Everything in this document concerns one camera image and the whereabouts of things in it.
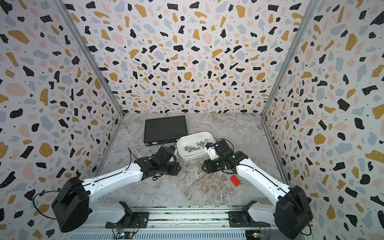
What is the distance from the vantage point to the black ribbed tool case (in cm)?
102

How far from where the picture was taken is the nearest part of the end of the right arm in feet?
1.91

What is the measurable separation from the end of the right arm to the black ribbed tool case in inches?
14.7
